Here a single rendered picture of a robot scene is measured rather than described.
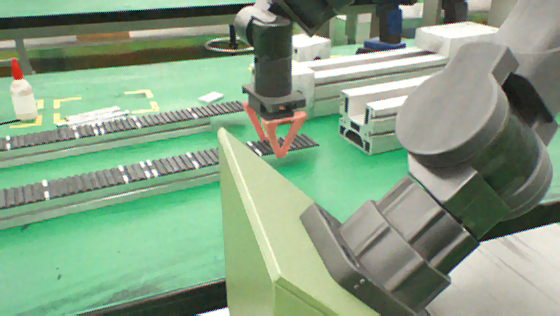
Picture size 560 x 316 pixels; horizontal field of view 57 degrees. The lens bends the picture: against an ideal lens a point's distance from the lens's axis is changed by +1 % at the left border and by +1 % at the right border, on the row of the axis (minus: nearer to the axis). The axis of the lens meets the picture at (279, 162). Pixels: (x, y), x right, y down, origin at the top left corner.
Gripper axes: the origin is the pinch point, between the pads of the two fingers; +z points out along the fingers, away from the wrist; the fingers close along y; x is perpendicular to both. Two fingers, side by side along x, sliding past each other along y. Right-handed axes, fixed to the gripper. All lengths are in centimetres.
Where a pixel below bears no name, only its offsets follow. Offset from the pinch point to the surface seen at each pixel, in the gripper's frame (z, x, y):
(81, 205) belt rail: 2.0, 29.6, -2.2
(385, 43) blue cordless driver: -4, -48, 36
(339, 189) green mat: 3.0, -4.9, -12.2
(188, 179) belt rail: 1.9, 14.6, -1.6
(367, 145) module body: 1.8, -16.0, -3.1
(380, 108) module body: -5.3, -16.6, -4.9
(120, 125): -0.4, 20.5, 18.3
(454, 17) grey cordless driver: -8, -69, 36
